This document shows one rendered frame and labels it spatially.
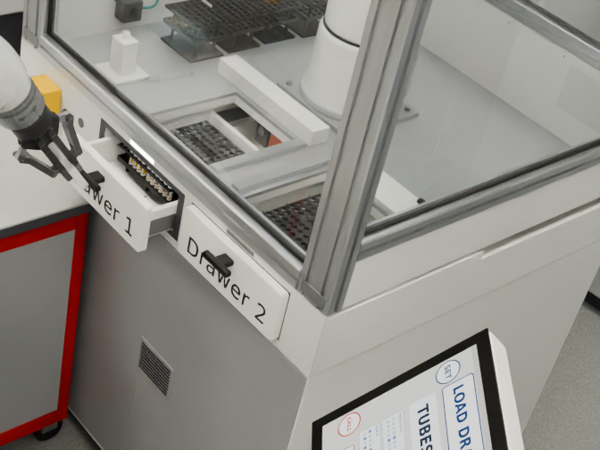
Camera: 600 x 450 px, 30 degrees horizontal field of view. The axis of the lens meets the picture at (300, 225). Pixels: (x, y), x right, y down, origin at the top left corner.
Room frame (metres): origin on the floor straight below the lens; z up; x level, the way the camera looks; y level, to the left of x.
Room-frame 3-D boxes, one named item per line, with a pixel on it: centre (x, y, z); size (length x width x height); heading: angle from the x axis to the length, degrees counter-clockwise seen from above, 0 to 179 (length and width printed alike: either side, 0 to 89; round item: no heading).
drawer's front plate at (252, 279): (1.60, 0.10, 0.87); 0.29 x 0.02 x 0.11; 49
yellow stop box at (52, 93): (2.01, 0.60, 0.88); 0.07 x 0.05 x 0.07; 49
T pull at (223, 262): (1.58, 0.12, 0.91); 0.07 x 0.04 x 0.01; 49
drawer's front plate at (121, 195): (1.75, 0.39, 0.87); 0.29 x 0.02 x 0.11; 49
